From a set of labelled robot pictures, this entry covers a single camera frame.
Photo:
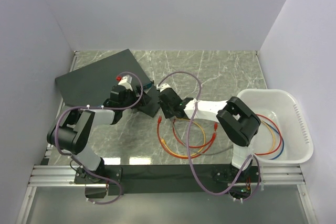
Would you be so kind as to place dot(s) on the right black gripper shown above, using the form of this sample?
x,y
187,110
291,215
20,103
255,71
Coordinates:
x,y
167,115

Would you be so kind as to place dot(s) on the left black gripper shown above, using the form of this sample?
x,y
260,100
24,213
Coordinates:
x,y
133,93

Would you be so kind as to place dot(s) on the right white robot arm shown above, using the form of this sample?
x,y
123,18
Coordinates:
x,y
238,121

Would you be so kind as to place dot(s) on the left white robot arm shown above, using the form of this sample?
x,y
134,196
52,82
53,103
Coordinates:
x,y
71,130

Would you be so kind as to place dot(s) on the small black flat box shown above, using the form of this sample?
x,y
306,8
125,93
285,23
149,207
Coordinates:
x,y
153,107

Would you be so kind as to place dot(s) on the white plastic bin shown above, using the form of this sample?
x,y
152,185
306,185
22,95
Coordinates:
x,y
283,109

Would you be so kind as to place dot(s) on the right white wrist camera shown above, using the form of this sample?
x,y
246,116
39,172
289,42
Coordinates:
x,y
162,87

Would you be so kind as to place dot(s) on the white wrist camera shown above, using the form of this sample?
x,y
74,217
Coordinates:
x,y
162,87
125,81

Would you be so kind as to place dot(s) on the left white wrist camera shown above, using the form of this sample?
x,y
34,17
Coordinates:
x,y
125,81

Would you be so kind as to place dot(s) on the large black network switch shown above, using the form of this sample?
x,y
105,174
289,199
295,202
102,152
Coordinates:
x,y
91,84

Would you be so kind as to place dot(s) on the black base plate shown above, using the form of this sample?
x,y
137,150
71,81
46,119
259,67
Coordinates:
x,y
141,179

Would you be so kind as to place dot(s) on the aluminium frame rail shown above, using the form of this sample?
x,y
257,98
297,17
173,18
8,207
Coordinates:
x,y
64,176

